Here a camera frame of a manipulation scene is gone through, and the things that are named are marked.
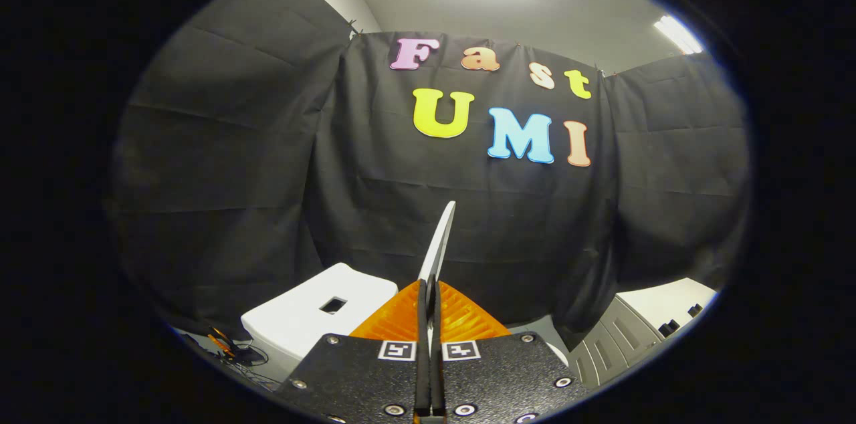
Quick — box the orange hand tool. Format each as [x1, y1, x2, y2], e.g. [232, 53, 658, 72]
[206, 328, 235, 358]

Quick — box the black cable bundle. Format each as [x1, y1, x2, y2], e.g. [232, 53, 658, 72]
[177, 327, 282, 385]

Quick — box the white cabinet with grey doors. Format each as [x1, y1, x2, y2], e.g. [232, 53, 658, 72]
[567, 277, 720, 390]

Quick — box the white toilet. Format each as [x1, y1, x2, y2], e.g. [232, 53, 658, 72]
[241, 262, 569, 383]

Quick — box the black backdrop cloth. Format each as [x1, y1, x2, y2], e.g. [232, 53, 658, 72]
[110, 0, 751, 344]

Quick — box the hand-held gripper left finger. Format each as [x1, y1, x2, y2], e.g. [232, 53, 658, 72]
[274, 279, 430, 422]

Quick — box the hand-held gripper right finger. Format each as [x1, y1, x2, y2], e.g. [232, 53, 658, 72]
[431, 279, 594, 422]

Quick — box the white toilet lid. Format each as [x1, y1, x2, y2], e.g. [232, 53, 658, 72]
[417, 201, 457, 344]

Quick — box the small ceiling light panel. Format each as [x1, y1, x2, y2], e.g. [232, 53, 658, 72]
[653, 15, 704, 56]

